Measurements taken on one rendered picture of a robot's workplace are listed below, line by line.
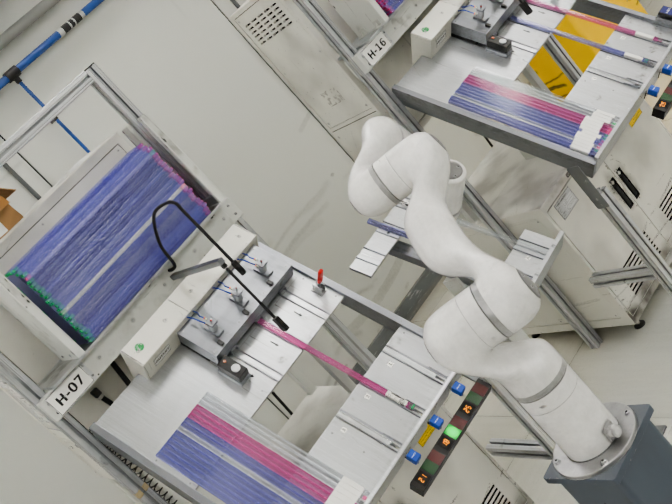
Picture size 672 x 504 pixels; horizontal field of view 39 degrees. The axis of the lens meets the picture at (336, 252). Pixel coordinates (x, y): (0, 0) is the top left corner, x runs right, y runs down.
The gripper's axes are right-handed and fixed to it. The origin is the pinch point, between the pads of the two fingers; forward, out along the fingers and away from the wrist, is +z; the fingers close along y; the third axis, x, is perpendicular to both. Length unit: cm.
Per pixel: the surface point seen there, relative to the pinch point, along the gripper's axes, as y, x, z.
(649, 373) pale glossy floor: -36, 65, 65
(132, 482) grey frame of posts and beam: 91, -42, 28
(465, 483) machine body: 33, 31, 57
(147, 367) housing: 69, -49, 6
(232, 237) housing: 26, -52, 1
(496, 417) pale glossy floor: -22, 24, 113
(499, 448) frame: 21, 35, 50
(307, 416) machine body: 30, -27, 77
